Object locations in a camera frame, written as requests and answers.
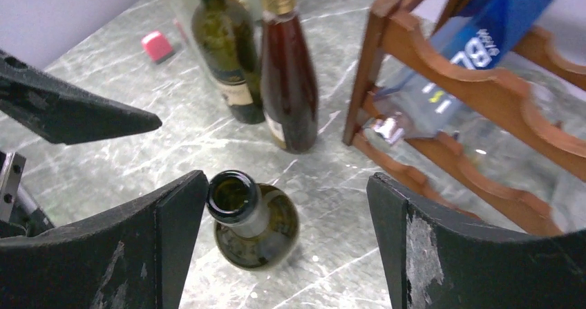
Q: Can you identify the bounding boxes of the small pink block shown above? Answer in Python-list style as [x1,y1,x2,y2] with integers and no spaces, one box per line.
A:
[141,30,176,64]

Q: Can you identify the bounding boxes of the clear glass bottle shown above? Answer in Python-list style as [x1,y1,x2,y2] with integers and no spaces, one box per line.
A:
[165,0,216,86]

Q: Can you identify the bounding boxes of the brown wooden wine rack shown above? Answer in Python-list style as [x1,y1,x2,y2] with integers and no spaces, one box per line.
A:
[343,0,585,236]

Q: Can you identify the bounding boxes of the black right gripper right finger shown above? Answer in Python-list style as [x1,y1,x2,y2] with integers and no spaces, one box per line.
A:
[367,173,585,308]

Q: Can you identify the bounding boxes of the dark green wine bottle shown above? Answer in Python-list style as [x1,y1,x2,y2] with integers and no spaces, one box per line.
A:
[191,0,265,124]

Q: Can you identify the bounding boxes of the dark bottle brown label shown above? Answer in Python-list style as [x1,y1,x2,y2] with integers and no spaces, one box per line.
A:
[206,170,300,272]

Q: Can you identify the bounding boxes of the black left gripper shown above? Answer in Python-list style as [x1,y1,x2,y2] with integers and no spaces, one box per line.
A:
[1,51,162,238]

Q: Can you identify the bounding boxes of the gold foil wine bottle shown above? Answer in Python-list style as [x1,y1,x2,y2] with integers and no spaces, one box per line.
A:
[261,0,319,153]

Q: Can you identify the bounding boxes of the blue label clear bottle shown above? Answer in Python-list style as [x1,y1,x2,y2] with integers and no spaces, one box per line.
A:
[363,0,553,146]

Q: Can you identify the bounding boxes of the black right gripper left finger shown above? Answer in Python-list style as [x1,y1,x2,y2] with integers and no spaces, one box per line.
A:
[1,171,208,308]

